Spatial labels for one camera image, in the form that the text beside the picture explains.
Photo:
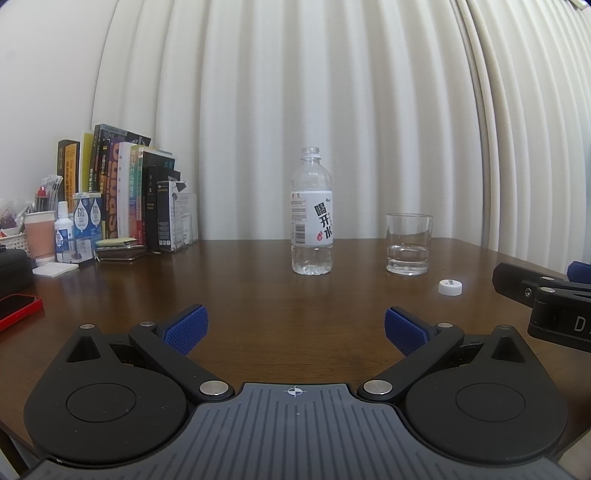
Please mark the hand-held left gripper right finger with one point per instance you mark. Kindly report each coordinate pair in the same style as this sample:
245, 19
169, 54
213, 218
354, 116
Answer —
406, 330

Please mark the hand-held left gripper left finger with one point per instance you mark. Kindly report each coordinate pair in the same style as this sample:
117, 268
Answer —
187, 330

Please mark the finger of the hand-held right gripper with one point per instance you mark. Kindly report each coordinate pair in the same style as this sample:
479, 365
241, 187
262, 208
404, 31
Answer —
517, 279
580, 271

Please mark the white bottle cap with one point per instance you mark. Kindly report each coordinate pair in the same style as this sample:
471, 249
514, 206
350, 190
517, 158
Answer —
450, 287

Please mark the clear drinking glass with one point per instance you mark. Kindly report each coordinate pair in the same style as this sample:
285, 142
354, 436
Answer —
408, 254

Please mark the clear plastic water bottle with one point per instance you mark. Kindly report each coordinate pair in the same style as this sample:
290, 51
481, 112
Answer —
311, 217

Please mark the white solution bottle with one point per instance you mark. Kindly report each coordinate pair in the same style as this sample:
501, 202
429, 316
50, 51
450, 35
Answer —
63, 240

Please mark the brown metal tin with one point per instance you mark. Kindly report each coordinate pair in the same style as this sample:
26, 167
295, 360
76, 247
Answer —
122, 254

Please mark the white product box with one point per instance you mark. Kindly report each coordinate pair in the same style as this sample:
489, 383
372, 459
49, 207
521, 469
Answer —
180, 221

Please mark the yellow sticky notes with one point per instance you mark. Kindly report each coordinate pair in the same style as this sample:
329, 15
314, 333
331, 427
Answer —
115, 241

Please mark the small clear plastic box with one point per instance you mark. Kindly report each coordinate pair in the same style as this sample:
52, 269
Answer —
84, 254

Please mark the white notepad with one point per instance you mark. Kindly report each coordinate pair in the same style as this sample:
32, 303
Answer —
55, 270

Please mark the blue and white carton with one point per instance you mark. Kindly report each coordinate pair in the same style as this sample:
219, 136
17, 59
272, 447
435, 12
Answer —
87, 217

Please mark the row of books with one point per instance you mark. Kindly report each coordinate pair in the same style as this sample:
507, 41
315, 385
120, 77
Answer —
120, 194

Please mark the red smartphone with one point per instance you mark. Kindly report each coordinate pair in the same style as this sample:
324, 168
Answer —
18, 309

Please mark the pink paper cup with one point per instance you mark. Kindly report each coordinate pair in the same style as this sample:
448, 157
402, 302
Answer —
40, 235

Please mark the black zip case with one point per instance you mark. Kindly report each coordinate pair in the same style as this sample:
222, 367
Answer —
14, 272

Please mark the white plastic basket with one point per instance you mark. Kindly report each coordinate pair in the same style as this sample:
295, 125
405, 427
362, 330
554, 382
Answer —
14, 242

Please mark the bundle of pens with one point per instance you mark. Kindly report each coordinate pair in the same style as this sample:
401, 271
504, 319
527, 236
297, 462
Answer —
48, 191

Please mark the white curtain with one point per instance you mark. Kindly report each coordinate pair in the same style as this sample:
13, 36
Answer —
369, 92

